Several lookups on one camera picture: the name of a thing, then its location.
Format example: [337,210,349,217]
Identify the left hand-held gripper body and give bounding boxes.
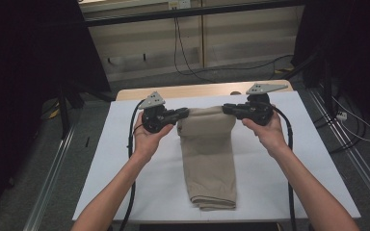
[138,90,174,134]

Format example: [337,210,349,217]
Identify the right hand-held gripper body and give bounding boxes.
[245,83,289,127]

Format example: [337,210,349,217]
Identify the beige pants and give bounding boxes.
[176,105,238,212]

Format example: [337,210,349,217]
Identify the person's left hand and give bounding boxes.
[133,111,175,165]

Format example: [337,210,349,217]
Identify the person's right hand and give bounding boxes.
[241,111,292,159]

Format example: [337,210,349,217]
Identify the light wooden cabinet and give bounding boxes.
[78,0,305,82]

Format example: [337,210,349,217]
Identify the black stand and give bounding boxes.
[57,80,112,140]
[282,47,339,129]

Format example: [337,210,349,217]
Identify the white table mat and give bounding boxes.
[71,90,361,223]

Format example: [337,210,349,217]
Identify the black horizontal bar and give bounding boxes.
[83,0,306,28]

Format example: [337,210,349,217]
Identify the black curtain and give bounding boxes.
[0,0,112,222]
[290,0,370,129]

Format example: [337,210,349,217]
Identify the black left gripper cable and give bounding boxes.
[119,99,146,231]

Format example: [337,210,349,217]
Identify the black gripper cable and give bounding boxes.
[270,105,299,231]
[119,99,146,231]

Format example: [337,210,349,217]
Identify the black hanging cable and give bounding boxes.
[172,8,218,84]
[175,8,295,81]

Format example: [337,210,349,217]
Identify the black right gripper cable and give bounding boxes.
[270,105,299,231]

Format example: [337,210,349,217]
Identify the black floor cable bundle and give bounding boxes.
[313,95,368,155]

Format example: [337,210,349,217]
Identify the white wall socket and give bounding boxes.
[168,0,192,10]

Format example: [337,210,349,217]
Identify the aluminium floor rail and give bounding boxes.
[23,126,75,231]
[307,88,370,219]

